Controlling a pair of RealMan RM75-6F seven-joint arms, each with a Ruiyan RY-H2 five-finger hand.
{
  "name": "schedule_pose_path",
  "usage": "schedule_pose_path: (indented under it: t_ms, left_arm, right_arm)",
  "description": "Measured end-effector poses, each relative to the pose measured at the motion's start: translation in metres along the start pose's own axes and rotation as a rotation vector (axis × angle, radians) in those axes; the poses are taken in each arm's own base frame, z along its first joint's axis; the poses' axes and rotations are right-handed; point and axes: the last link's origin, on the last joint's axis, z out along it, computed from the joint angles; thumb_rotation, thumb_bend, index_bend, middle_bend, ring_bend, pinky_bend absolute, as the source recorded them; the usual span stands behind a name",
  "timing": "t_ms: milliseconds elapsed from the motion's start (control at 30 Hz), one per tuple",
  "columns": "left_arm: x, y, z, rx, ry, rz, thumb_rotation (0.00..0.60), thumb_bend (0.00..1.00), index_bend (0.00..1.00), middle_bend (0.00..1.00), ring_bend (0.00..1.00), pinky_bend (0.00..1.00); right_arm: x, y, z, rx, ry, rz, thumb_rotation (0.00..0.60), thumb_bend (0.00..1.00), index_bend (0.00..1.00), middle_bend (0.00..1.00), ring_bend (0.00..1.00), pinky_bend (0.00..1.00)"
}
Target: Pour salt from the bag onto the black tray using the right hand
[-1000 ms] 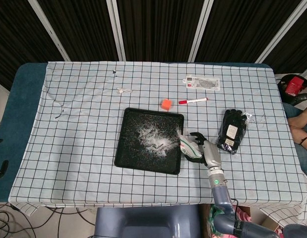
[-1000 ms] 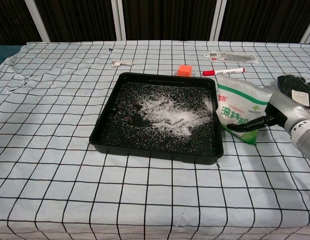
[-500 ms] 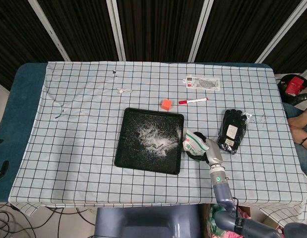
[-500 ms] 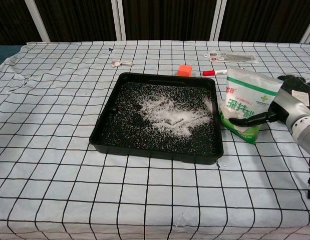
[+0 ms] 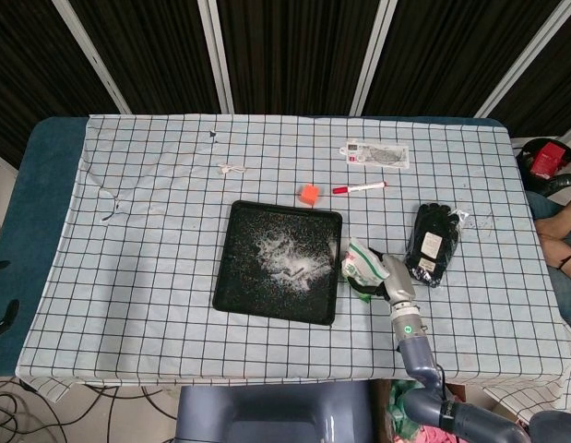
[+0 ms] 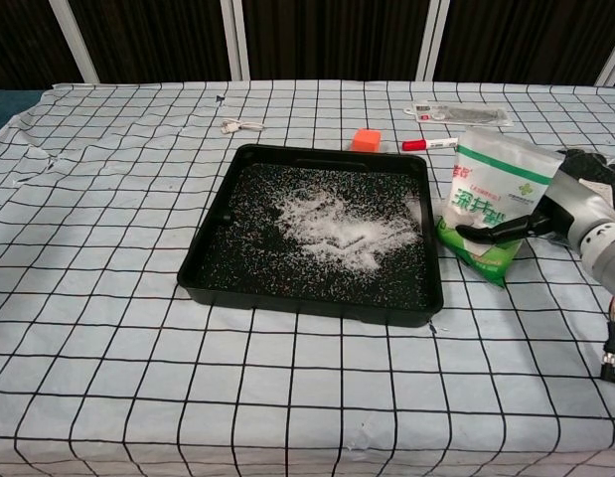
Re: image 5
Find blue-grey robot torso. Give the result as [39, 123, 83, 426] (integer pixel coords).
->
[174, 380, 374, 443]

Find white black checkered tablecloth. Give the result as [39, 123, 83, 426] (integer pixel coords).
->
[15, 113, 571, 402]

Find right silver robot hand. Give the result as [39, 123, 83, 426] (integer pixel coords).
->
[348, 246, 418, 306]

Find blue jeans leg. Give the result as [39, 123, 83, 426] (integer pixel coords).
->
[547, 265, 571, 333]
[524, 191, 563, 221]

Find red cardboard box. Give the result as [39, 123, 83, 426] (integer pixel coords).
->
[529, 141, 566, 179]

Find flat clear plastic package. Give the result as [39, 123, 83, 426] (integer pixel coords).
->
[343, 140, 411, 170]

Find black floor cable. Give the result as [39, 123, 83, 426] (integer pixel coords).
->
[0, 377, 69, 443]
[79, 383, 175, 443]

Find pink cloth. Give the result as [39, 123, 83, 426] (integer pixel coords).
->
[421, 423, 452, 443]

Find black corrugated hose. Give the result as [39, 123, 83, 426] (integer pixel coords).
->
[541, 171, 571, 194]

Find red black device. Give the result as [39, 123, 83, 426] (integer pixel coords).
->
[515, 137, 571, 195]

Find packaged black gloves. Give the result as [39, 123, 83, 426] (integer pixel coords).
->
[403, 202, 470, 290]

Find red white marker pen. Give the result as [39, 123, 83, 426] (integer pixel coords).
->
[331, 181, 388, 195]

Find black square plastic tray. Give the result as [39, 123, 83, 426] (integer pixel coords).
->
[211, 199, 344, 328]

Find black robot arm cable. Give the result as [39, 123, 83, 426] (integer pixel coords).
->
[422, 350, 452, 403]

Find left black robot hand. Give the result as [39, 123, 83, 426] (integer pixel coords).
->
[0, 259, 21, 345]

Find white partition frame post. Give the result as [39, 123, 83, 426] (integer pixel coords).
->
[473, 0, 571, 119]
[196, 0, 235, 114]
[348, 0, 395, 116]
[52, 0, 132, 115]

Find white salt pile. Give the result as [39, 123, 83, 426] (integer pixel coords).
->
[253, 230, 338, 292]

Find green and white plastic bag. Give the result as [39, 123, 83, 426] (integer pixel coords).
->
[340, 236, 390, 304]

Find orange cube block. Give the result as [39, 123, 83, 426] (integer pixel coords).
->
[299, 183, 322, 207]

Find person bare forearm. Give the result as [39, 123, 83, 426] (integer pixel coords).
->
[535, 214, 571, 269]

